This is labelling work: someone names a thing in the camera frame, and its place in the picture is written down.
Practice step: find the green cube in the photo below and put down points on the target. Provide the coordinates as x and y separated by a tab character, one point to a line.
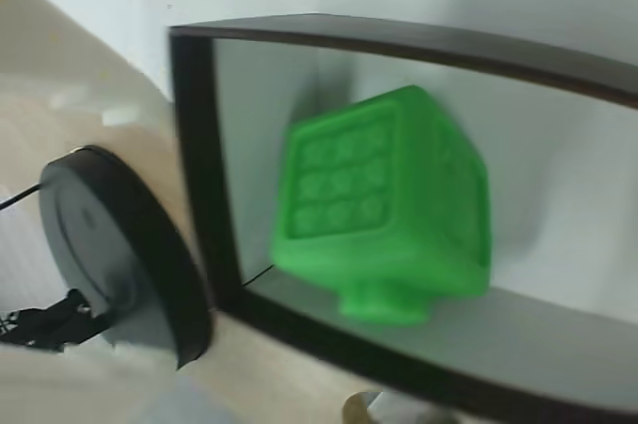
384	204

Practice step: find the black round-base stand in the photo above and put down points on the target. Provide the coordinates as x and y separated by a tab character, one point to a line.
119	244

